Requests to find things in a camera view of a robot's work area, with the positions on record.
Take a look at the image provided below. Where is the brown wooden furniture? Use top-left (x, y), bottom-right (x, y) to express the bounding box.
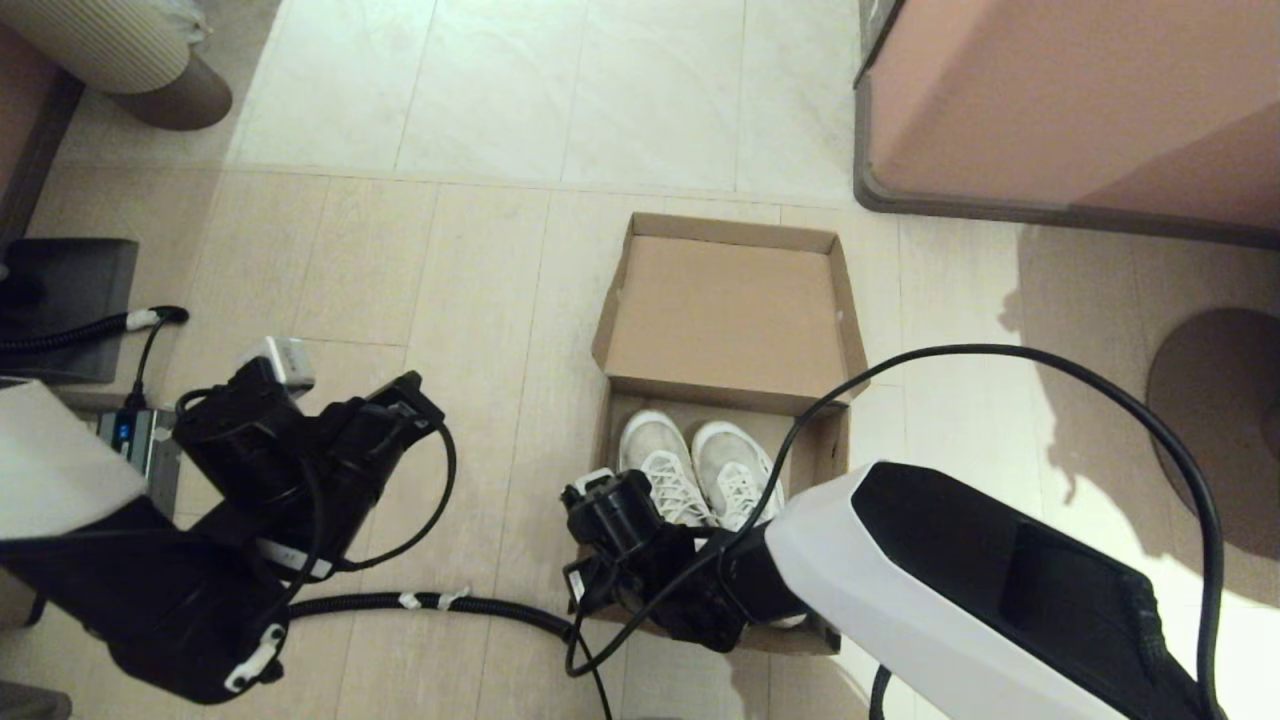
top-left (0, 30), bottom-right (89, 246)

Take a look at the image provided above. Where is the round brown furniture base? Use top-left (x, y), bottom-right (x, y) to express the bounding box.
top-left (1148, 307), bottom-right (1280, 559)

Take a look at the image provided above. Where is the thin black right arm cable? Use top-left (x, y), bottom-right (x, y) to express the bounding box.
top-left (565, 343), bottom-right (1226, 720)

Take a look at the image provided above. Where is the pink brown cabinet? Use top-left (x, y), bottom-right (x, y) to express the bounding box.
top-left (855, 0), bottom-right (1280, 248)

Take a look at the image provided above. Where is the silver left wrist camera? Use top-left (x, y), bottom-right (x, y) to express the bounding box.
top-left (245, 337), bottom-right (316, 396)

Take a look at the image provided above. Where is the black corrugated floor cable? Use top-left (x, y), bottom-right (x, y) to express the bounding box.
top-left (285, 590), bottom-right (613, 720)

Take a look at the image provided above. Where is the ribbed beige round bin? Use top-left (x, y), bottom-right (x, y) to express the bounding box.
top-left (0, 0), bottom-right (236, 133)

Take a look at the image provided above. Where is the white sneaker with laces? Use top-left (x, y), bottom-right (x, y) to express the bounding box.
top-left (690, 420), bottom-right (807, 631)
top-left (618, 410), bottom-right (716, 531)

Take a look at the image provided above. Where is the grey power supply unit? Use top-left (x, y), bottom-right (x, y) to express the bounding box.
top-left (95, 408), bottom-right (186, 521)

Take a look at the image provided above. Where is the black hose with white tape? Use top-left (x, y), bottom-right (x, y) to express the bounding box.
top-left (0, 305), bottom-right (192, 409)

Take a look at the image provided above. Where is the brown cardboard shoe box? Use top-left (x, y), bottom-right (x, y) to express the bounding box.
top-left (590, 212), bottom-right (871, 656)

